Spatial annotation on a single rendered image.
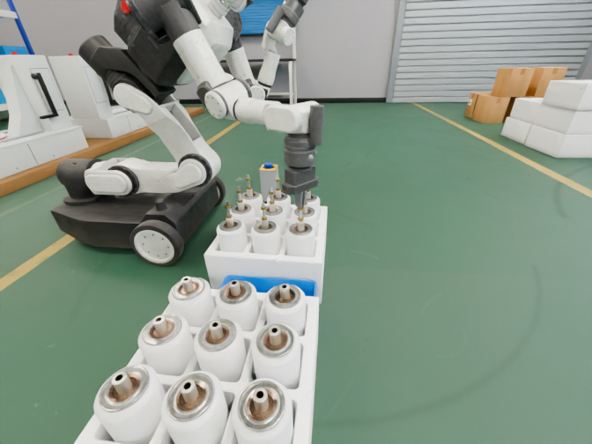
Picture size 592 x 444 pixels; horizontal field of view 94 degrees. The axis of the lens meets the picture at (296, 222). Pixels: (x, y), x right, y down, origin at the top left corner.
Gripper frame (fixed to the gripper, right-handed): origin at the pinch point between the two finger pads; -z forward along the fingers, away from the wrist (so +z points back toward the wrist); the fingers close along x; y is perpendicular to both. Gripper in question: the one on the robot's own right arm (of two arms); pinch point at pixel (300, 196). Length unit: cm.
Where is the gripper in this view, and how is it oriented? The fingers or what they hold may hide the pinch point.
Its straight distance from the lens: 84.0
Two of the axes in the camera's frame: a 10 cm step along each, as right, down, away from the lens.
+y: 6.5, 3.7, -6.6
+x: -7.6, 3.4, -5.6
